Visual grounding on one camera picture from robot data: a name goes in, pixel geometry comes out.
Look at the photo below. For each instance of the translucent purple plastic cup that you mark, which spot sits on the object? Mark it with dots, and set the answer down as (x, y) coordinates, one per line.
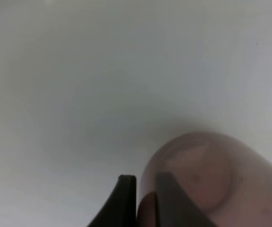
(230, 183)

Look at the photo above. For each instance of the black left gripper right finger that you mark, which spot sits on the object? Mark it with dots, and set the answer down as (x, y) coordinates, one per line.
(173, 207)

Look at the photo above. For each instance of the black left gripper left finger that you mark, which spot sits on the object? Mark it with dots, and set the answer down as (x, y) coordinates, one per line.
(120, 208)

